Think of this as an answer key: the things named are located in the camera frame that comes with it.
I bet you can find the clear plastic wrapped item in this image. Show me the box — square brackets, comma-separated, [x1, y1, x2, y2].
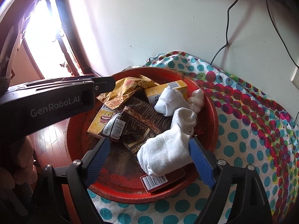
[187, 89, 204, 114]

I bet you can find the black monitor cable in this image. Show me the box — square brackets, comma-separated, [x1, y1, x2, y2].
[209, 0, 246, 66]

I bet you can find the dark red cigarette box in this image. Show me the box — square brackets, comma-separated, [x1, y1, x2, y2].
[140, 168, 186, 193]

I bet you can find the yellow cartoon face box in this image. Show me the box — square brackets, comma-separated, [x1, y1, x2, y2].
[87, 105, 114, 139]

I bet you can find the white wall socket plate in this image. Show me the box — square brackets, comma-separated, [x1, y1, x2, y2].
[291, 67, 299, 89]

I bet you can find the white sock with cuff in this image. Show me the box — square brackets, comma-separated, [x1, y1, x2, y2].
[154, 87, 189, 117]

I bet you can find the golden snack wrapper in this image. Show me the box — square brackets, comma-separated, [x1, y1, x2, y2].
[97, 74, 159, 110]

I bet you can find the person's left hand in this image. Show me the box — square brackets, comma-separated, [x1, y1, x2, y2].
[1, 136, 38, 190]

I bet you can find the yellow medicine box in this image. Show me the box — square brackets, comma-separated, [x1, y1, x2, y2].
[144, 80, 189, 107]

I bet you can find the polka dot bed sheet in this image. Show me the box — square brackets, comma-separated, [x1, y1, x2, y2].
[90, 51, 298, 223]

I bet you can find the dark brown snack packet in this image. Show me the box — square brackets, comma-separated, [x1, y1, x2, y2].
[102, 97, 172, 157]

